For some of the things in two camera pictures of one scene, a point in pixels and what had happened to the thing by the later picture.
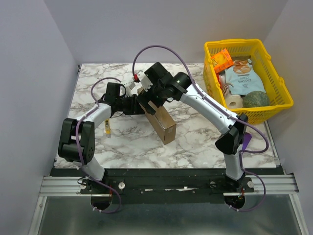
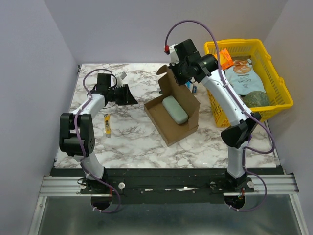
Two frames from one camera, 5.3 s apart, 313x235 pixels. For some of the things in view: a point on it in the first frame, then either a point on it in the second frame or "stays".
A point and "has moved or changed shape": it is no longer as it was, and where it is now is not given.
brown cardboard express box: [161, 120] has moved or changed shape
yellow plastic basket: [279, 97] stays
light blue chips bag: [243, 76] stays
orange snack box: [221, 60] stays
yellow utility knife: [107, 126] stays
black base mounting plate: [198, 185] stays
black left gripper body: [128, 107] to [117, 95]
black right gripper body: [148, 102] to [176, 74]
